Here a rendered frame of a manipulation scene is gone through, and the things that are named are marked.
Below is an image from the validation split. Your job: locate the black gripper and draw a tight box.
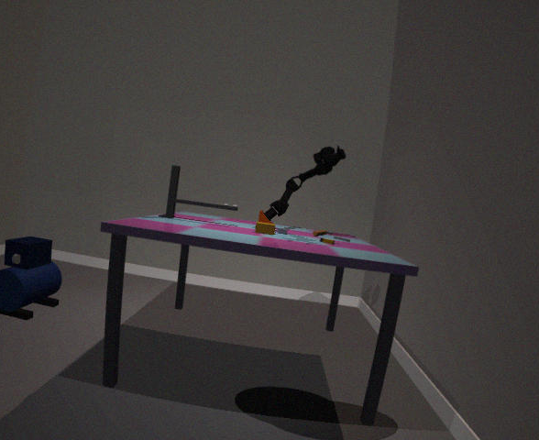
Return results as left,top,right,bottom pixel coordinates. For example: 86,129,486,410
313,146,346,168

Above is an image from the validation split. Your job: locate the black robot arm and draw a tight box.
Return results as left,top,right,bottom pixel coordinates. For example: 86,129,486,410
263,147,341,220

